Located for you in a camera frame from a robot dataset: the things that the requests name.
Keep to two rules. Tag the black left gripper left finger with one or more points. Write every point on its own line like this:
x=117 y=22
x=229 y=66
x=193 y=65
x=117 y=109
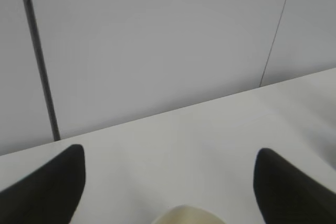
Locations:
x=50 y=194

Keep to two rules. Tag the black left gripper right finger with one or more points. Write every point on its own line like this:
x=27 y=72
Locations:
x=284 y=194

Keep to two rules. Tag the white paper cup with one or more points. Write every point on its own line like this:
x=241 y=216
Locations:
x=185 y=214

